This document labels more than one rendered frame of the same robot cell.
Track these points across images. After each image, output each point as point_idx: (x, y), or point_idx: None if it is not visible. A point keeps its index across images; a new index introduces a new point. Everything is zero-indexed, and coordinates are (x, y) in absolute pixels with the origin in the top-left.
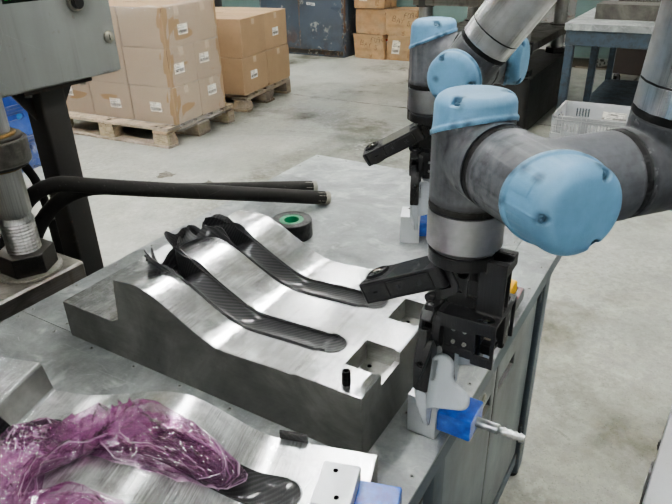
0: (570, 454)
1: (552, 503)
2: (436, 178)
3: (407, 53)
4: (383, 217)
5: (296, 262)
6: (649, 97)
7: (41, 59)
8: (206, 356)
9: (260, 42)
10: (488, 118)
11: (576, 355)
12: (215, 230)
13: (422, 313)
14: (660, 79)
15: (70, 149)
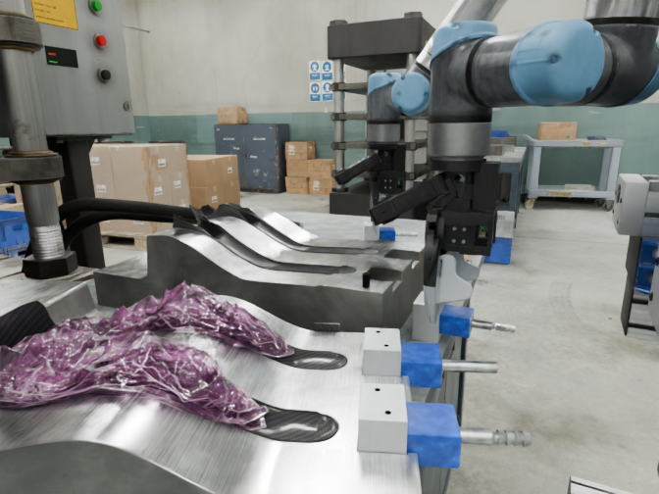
0: (495, 444)
1: (490, 482)
2: (439, 92)
3: (325, 189)
4: (346, 236)
5: (296, 236)
6: (601, 5)
7: (74, 112)
8: (232, 290)
9: (219, 176)
10: (481, 32)
11: (483, 373)
12: (229, 210)
13: (428, 218)
14: None
15: (89, 192)
